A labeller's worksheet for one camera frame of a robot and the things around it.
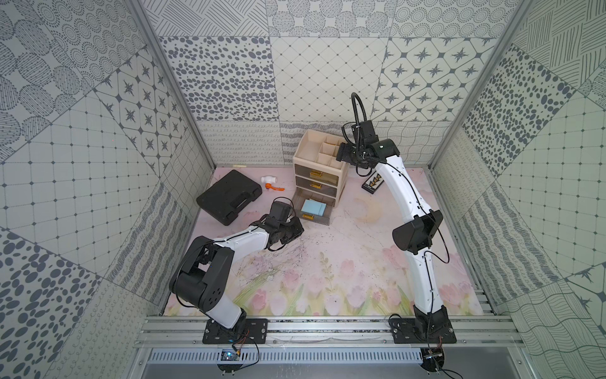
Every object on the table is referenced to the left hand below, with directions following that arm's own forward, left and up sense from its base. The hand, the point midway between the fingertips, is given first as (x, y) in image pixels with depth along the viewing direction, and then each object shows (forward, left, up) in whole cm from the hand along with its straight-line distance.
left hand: (312, 230), depth 89 cm
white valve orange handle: (+29, +22, -3) cm, 36 cm away
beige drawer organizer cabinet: (+18, -2, +14) cm, 23 cm away
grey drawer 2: (+20, +6, -6) cm, 22 cm away
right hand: (+22, -14, +17) cm, 31 cm away
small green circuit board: (-39, +25, -10) cm, 47 cm away
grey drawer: (+18, -1, +6) cm, 19 cm away
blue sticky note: (+14, 0, -4) cm, 15 cm away
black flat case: (+18, +39, -2) cm, 43 cm away
